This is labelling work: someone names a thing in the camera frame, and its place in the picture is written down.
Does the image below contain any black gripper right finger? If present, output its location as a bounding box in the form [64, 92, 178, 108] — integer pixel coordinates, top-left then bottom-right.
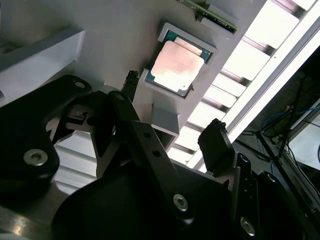
[197, 118, 320, 240]

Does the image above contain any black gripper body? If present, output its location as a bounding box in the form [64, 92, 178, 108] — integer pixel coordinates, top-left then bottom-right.
[51, 161, 236, 240]

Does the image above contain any silver CPU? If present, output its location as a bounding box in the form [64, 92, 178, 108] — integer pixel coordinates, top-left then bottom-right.
[149, 30, 214, 94]

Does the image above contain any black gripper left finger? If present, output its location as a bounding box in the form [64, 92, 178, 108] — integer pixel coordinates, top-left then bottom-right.
[0, 70, 197, 226]

